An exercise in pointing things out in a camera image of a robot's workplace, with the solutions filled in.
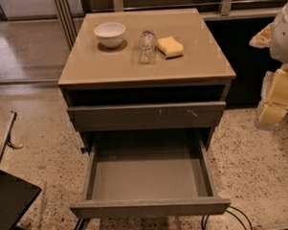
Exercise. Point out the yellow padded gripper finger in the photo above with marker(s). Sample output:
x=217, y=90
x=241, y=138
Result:
x=274, y=97

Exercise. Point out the black panel at left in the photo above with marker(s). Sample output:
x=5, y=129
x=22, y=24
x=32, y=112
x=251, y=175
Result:
x=16, y=197

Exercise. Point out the white ceramic bowl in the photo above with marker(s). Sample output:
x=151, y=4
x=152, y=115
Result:
x=110, y=35

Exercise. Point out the yellow sponge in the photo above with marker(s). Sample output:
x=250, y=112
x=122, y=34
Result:
x=170, y=47

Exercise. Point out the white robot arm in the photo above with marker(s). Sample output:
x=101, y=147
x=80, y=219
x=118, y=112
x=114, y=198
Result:
x=275, y=37

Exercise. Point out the tan drawer cabinet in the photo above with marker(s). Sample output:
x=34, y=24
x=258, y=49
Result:
x=95, y=75

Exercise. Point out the open grey middle drawer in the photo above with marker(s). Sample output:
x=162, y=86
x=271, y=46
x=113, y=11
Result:
x=149, y=174

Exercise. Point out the closed grey top drawer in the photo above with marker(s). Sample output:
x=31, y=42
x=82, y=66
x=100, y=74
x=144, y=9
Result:
x=146, y=116

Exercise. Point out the metal bar with hook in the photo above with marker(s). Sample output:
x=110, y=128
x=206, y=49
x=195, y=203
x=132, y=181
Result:
x=6, y=141

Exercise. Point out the clear plastic water bottle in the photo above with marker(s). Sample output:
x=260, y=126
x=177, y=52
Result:
x=147, y=47

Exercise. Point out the white floor vent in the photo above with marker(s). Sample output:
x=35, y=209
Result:
x=278, y=228

